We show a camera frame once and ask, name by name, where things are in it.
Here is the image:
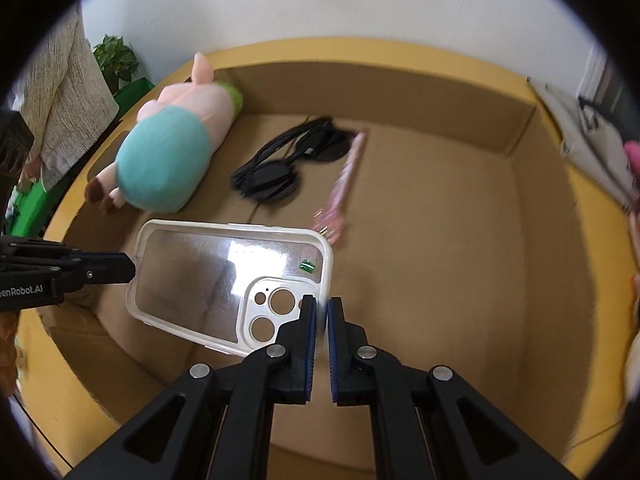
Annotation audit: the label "person in beige sweater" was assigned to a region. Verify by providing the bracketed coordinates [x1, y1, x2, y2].
[12, 2, 118, 191]

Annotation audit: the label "pink plush toy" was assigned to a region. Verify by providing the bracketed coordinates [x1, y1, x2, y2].
[624, 141, 640, 178]

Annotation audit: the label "pink crystal bear pen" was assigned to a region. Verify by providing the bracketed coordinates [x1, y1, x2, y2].
[312, 130, 368, 245]

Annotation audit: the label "green potted plant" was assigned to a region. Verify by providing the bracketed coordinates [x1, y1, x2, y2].
[92, 35, 139, 94]

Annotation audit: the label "black sunglasses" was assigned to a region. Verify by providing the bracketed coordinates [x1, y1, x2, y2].
[230, 116, 356, 204]

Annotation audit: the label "brown cardboard box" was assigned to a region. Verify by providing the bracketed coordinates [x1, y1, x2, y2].
[37, 62, 601, 476]

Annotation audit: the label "clear white phone case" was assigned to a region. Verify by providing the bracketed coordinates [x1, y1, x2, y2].
[126, 219, 333, 358]

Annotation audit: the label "pig plush teal shirt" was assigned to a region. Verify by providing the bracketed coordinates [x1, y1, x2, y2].
[85, 53, 243, 214]

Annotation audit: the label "beige cloth bag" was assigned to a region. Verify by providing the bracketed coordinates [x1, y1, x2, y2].
[527, 78, 639, 210]

